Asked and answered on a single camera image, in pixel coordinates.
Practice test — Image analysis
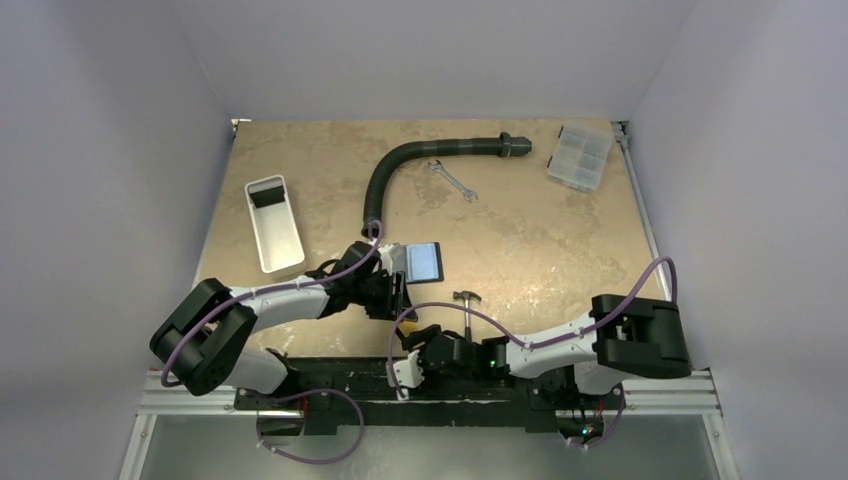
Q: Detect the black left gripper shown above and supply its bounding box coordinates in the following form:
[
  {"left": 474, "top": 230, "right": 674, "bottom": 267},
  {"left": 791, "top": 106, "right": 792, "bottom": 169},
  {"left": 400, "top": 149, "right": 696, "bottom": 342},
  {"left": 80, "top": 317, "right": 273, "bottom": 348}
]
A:
[{"left": 351, "top": 270, "right": 415, "bottom": 321}]

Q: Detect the black card holder wallet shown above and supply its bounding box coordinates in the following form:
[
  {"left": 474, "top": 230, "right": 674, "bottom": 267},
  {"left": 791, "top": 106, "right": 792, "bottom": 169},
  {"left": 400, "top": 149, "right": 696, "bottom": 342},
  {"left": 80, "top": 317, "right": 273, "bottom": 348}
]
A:
[{"left": 404, "top": 242, "right": 444, "bottom": 285}]

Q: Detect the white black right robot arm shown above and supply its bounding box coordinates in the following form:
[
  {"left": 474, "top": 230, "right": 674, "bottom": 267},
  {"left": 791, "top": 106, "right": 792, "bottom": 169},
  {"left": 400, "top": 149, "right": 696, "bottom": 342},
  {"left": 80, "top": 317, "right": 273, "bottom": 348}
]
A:
[{"left": 386, "top": 294, "right": 692, "bottom": 407}]

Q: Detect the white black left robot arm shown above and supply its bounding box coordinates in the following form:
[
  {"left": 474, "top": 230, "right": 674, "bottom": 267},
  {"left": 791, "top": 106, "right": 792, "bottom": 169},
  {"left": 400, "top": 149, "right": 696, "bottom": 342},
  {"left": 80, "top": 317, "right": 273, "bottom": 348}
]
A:
[{"left": 149, "top": 242, "right": 410, "bottom": 409}]

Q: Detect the stack of credit cards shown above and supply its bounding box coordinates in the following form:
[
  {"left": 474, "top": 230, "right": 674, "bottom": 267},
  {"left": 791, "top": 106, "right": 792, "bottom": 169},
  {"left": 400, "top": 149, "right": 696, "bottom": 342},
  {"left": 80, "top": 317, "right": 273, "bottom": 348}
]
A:
[{"left": 248, "top": 185, "right": 286, "bottom": 209}]

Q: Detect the white plastic tray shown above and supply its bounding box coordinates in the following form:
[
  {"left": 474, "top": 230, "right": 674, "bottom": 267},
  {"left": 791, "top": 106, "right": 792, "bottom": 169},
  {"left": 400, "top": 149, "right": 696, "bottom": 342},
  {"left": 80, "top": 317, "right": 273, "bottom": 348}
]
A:
[{"left": 244, "top": 174, "right": 306, "bottom": 279}]

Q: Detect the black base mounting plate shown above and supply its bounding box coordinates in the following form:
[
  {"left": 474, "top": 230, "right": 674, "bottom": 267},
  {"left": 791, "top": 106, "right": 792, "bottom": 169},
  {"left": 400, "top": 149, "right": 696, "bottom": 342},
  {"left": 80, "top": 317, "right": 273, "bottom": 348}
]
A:
[{"left": 165, "top": 354, "right": 685, "bottom": 435}]

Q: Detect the silver wrench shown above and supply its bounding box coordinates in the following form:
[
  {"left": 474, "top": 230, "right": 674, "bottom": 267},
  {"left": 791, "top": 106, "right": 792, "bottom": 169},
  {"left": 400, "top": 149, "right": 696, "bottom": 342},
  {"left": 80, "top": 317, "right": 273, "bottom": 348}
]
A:
[{"left": 428, "top": 159, "right": 478, "bottom": 203}]

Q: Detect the clear plastic organizer box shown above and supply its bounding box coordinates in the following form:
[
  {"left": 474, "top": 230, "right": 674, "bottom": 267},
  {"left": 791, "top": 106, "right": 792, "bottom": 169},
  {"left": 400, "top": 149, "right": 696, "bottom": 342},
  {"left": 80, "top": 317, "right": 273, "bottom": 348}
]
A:
[{"left": 546, "top": 122, "right": 614, "bottom": 192}]

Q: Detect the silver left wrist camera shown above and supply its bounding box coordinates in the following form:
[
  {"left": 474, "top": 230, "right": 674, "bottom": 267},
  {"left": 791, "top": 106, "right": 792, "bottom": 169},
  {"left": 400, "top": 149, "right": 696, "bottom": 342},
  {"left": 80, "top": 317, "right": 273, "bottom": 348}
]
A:
[{"left": 378, "top": 243, "right": 407, "bottom": 274}]

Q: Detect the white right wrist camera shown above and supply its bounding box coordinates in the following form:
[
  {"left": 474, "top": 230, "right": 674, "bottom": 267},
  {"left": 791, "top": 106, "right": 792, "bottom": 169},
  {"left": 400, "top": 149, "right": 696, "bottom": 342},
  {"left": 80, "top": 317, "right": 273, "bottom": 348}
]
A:
[{"left": 387, "top": 350, "right": 424, "bottom": 389}]

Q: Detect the black handled hammer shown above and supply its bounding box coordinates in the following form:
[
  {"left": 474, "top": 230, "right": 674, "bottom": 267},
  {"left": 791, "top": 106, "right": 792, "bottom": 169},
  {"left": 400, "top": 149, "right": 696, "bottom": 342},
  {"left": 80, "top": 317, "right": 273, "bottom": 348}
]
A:
[{"left": 453, "top": 290, "right": 482, "bottom": 342}]

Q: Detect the black corrugated hose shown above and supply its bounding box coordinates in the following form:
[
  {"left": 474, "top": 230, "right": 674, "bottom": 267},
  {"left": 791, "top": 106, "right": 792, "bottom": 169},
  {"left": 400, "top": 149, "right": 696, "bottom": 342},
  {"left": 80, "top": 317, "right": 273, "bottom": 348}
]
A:
[{"left": 360, "top": 132, "right": 534, "bottom": 240}]

